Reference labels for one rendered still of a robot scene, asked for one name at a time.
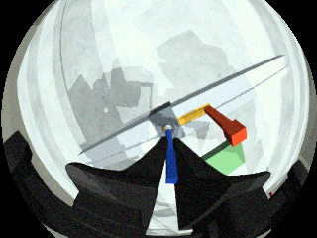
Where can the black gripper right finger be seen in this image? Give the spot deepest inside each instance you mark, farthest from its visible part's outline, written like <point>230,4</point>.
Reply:
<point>200,188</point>

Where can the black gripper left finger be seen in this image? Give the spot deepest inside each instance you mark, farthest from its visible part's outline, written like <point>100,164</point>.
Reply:
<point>136,186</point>

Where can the blue pin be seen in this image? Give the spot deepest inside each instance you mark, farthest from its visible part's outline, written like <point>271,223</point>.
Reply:
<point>171,166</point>

